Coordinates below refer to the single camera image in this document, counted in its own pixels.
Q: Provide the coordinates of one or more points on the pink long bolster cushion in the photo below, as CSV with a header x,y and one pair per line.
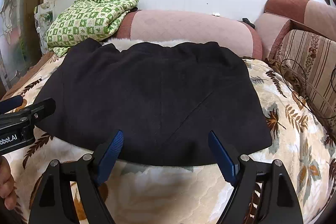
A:
x,y
164,26

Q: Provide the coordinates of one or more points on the stained glass door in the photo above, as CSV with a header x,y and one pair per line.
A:
x,y
20,46

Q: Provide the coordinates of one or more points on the black coat with fur collar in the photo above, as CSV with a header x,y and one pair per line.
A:
x,y
165,100

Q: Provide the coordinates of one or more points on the person's left hand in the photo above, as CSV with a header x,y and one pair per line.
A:
x,y
7,190

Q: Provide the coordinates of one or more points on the green patterned folded quilt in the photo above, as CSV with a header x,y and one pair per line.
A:
x,y
95,19

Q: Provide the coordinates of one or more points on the striped floral pillow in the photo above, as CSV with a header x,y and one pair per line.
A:
x,y
311,58

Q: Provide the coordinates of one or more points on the pink red headboard cushion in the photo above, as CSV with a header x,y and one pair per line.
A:
x,y
282,16

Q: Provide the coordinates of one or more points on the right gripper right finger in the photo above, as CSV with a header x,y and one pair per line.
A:
x,y
263,192

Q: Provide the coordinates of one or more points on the small white object on bolster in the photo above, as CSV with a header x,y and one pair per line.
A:
x,y
216,14

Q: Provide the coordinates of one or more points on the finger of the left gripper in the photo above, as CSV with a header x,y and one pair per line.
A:
x,y
10,104
39,111

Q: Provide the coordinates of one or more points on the small black object on bolster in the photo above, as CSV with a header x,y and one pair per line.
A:
x,y
247,21

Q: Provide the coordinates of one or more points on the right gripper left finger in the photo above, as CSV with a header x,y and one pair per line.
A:
x,y
53,202

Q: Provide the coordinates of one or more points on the plastic floral bag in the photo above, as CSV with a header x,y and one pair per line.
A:
x,y
43,18

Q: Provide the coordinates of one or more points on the floral beige bed blanket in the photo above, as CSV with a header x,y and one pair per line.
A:
x,y
197,194

